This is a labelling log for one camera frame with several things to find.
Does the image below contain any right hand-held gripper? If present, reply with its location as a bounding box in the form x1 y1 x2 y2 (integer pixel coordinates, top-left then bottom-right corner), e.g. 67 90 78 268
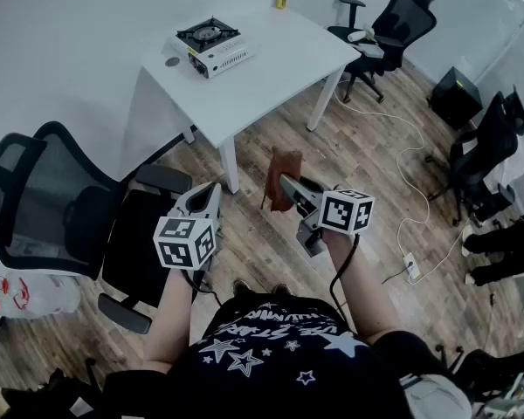
279 173 376 258

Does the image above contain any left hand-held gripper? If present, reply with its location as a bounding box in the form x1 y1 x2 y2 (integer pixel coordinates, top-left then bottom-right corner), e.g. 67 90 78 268
152 182 224 274

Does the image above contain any brown cloth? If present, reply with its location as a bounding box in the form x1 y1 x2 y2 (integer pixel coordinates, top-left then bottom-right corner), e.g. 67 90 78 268
260 145 303 213

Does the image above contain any white portable gas stove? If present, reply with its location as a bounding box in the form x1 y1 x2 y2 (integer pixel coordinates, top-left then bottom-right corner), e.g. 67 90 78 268
163 15 258 80

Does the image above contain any person's left forearm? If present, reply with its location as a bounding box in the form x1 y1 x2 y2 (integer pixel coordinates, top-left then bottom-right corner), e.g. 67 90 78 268
143 268 194 366

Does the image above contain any white power strip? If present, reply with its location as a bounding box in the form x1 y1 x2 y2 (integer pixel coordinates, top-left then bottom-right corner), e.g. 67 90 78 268
402 252 422 283

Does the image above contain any black box with yellow sticker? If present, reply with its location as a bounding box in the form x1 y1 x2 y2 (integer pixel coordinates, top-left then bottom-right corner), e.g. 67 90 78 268
427 65 484 131

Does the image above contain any person's black star-print shirt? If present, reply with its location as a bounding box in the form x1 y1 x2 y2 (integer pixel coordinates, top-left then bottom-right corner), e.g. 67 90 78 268
102 292 451 419

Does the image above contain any black equipment stand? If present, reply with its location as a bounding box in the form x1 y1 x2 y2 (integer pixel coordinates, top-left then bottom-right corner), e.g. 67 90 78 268
0 355 108 419

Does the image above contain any grey bag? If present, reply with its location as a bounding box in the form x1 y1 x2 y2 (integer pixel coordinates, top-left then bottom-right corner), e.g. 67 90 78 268
399 373 472 419

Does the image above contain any black wheeled stand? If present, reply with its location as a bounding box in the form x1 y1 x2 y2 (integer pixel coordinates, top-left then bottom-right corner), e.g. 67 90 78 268
436 342 524 409

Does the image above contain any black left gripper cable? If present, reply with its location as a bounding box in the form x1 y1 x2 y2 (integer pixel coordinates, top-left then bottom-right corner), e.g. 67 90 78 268
182 271 223 309

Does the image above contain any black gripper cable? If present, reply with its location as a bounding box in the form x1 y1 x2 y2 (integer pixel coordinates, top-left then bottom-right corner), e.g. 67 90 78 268
329 233 362 335
182 271 223 309

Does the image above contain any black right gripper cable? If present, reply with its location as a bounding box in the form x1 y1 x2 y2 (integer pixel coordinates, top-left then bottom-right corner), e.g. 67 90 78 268
329 233 362 335

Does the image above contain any long white power cable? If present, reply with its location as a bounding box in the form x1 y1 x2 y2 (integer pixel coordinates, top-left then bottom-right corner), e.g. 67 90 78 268
331 89 475 285

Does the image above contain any grey wooden-handled brush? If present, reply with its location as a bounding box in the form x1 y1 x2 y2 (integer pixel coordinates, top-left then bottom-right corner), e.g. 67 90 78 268
356 41 385 59

